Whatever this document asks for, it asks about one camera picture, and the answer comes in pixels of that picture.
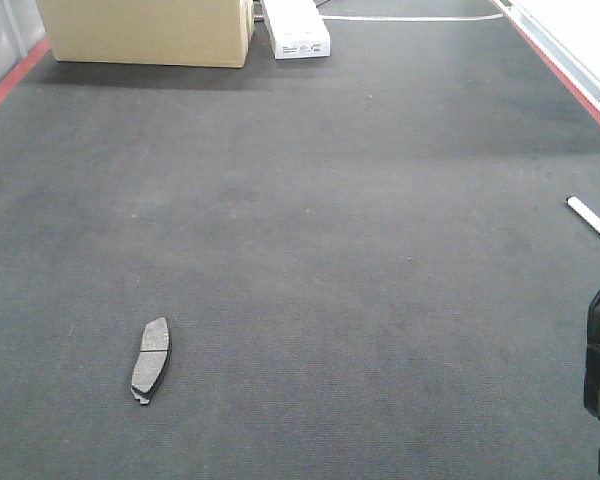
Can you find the grey brake pad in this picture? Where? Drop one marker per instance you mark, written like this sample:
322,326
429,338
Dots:
152,360

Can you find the white flat carton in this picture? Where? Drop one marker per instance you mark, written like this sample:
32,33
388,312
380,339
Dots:
296,29

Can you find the large cardboard box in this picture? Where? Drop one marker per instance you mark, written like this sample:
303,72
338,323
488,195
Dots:
174,33

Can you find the white black marker pen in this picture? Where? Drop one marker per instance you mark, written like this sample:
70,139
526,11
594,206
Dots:
585,213

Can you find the white aluminium side rail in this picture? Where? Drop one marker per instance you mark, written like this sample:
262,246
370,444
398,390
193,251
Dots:
566,34

